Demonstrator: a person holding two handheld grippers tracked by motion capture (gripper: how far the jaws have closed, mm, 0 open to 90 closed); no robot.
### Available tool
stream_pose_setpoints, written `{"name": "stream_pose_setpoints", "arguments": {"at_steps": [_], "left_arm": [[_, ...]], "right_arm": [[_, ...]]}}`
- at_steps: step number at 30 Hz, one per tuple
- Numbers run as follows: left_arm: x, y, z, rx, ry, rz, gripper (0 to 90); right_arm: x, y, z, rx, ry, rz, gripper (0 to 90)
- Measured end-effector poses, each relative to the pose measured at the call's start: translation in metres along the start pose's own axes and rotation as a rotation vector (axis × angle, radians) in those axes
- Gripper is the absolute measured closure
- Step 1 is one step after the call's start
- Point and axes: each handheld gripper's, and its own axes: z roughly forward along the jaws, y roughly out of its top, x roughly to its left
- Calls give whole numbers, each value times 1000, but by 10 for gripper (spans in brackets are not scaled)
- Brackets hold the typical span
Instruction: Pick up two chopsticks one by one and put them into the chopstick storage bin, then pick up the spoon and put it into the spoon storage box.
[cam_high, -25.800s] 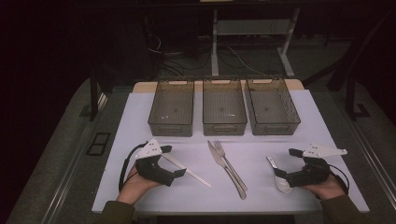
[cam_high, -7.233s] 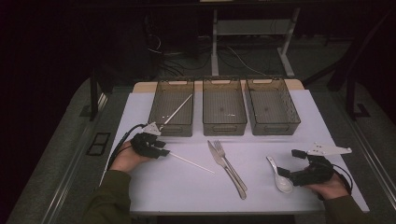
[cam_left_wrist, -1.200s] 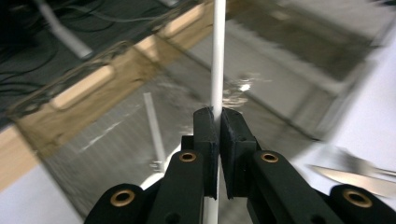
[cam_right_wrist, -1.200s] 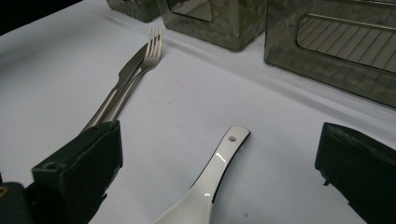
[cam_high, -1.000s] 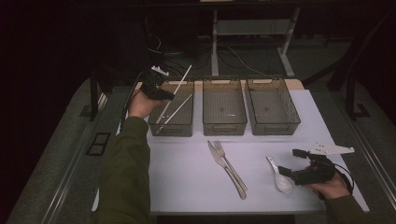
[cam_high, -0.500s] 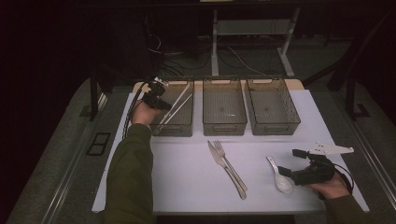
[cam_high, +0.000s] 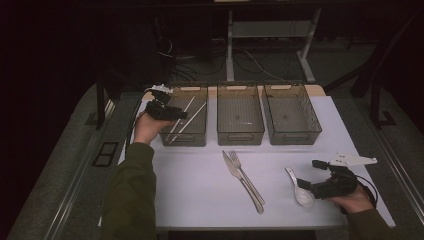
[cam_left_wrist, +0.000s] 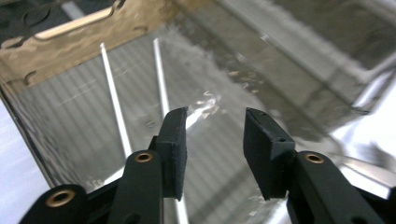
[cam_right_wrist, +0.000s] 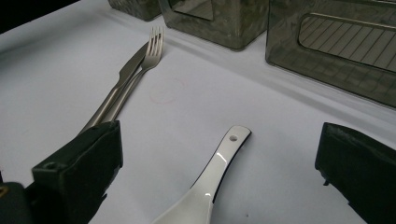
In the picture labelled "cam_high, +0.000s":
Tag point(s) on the person's right hand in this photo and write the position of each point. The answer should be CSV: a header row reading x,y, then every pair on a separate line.
x,y
358,201

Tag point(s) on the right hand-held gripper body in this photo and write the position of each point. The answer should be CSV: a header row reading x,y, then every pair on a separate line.
x,y
340,188

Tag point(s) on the steel fork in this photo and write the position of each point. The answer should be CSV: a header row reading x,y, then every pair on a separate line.
x,y
246,178

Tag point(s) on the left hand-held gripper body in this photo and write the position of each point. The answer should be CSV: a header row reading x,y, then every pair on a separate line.
x,y
163,112

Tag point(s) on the black metal stand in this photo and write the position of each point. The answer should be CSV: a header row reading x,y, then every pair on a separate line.
x,y
376,103

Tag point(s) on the white table sheet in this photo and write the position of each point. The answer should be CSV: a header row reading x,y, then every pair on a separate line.
x,y
200,186

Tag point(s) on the translucent grey storage bin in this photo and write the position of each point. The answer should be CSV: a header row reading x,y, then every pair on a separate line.
x,y
240,113
196,133
291,113

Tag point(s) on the white metal desk frame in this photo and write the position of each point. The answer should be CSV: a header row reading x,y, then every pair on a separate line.
x,y
266,29

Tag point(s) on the white spoon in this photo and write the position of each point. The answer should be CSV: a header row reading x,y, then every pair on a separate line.
x,y
303,198

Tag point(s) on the person's left hand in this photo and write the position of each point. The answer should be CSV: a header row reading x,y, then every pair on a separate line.
x,y
146,128

